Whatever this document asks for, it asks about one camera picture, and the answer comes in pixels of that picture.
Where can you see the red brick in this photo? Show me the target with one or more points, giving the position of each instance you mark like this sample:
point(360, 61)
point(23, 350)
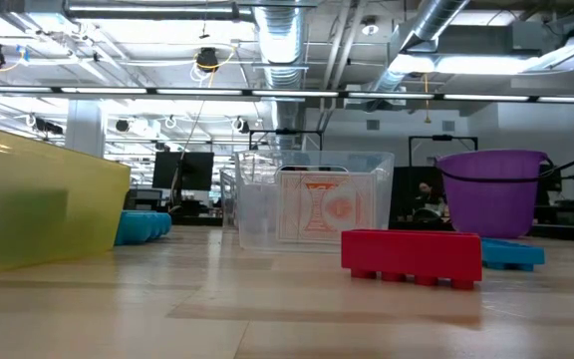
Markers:
point(411, 251)

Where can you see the large blue toy block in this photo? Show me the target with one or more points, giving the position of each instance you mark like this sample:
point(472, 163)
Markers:
point(137, 227)

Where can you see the small blue brick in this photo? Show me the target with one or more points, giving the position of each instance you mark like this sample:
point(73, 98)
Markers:
point(513, 253)

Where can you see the small clear plastic container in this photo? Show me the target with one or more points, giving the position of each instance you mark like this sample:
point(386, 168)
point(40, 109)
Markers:
point(257, 219)

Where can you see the clear plastic bin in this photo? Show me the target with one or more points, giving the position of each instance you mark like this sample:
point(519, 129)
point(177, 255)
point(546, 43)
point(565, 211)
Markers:
point(227, 194)

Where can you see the black computer monitor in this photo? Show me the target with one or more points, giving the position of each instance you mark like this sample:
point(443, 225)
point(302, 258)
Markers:
point(183, 171)
point(404, 189)

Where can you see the person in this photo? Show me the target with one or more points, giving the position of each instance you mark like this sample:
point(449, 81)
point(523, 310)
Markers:
point(424, 192)

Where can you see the long light bar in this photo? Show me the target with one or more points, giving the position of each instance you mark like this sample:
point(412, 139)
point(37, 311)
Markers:
point(167, 92)

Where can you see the white ceiling sensor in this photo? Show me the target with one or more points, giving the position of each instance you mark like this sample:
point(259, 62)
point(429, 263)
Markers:
point(369, 27)

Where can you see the purple plastic bucket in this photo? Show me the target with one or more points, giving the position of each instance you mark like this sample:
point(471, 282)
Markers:
point(491, 199)

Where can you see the white column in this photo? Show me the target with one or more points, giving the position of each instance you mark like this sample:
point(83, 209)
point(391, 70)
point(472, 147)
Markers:
point(85, 127)

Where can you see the silver ceiling pipe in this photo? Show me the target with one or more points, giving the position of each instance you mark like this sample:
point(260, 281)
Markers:
point(157, 10)

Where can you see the yellow translucent bin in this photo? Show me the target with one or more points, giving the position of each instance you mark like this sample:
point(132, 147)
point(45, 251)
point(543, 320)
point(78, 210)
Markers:
point(43, 159)

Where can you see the black background equipment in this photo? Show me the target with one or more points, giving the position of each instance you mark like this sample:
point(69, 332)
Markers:
point(566, 199)

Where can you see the small black ceiling camera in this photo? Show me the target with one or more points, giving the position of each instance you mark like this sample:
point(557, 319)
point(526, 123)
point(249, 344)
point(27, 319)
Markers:
point(243, 125)
point(48, 125)
point(122, 125)

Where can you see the silver air duct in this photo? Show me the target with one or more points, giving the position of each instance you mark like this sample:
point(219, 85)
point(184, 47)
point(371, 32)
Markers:
point(279, 40)
point(431, 25)

